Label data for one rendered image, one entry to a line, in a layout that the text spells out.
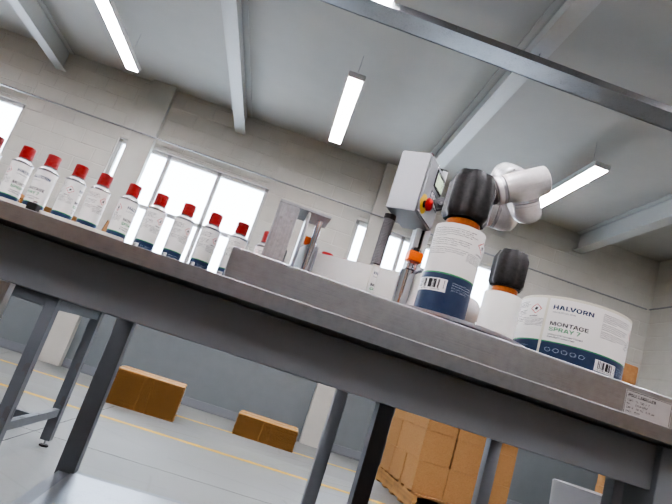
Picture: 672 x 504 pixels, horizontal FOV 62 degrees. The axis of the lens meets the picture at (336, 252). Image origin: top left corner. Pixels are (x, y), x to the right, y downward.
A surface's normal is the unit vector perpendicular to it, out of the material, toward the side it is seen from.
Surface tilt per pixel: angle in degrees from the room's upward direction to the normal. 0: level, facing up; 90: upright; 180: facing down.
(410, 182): 90
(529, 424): 90
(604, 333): 90
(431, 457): 90
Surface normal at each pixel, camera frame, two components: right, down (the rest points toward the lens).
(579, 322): -0.20, -0.29
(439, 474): 0.15, -0.18
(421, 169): -0.39, -0.33
